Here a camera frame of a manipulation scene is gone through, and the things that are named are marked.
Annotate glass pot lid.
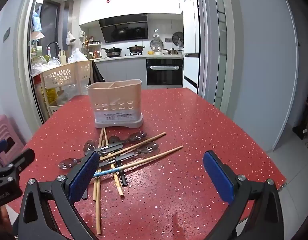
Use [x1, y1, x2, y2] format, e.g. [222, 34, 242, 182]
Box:
[150, 37, 164, 52]

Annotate clear plastic bags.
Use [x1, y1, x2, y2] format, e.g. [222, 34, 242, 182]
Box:
[31, 57, 61, 77]

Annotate black hanging cloth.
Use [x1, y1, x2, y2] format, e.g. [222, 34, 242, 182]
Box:
[88, 60, 106, 86]

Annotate grey base cabinets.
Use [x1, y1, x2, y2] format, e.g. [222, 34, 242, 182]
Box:
[93, 56, 147, 90]

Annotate black kitchen faucet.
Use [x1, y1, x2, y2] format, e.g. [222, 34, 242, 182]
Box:
[46, 42, 62, 58]

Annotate blue patterned wooden chopstick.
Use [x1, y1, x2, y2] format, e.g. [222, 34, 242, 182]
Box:
[93, 145, 184, 178]

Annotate hanging white plastic bag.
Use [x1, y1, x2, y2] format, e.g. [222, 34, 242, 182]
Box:
[66, 31, 76, 46]

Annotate black built-in oven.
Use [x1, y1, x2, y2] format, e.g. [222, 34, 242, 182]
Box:
[146, 58, 184, 86]

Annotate black range hood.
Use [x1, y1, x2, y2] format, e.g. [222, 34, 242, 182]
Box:
[98, 14, 149, 43]

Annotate white refrigerator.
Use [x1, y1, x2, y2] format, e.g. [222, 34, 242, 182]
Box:
[179, 0, 201, 94]

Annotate white spice rack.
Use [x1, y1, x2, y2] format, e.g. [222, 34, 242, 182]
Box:
[82, 41, 102, 58]

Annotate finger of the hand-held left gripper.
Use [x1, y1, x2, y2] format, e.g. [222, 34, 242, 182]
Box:
[0, 137, 17, 158]
[0, 148, 36, 184]

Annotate pink plastic stool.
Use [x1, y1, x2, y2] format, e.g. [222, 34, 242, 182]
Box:
[0, 114, 27, 170]

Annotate yellow oil bottle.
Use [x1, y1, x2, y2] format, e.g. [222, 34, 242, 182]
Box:
[45, 87, 58, 106]

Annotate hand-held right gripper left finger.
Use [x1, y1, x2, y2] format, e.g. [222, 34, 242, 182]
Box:
[17, 150, 100, 240]

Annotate beige cutlery drainer holder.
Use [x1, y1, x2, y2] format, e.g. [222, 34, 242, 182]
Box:
[87, 79, 144, 129]

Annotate black wok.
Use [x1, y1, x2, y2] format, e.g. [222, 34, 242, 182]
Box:
[101, 46, 123, 57]

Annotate beige perforated storage rack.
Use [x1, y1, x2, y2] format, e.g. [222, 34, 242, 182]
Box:
[40, 60, 93, 117]

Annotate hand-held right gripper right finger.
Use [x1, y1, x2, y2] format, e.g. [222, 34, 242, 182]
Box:
[203, 150, 286, 240]

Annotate dark lidded cooking pot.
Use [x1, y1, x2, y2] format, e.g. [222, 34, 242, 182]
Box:
[127, 44, 146, 55]

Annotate white wall cabinets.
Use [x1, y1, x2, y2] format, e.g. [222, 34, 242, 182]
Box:
[79, 0, 183, 26]

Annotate round dark mesh lid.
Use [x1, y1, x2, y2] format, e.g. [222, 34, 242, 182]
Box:
[172, 31, 184, 47]

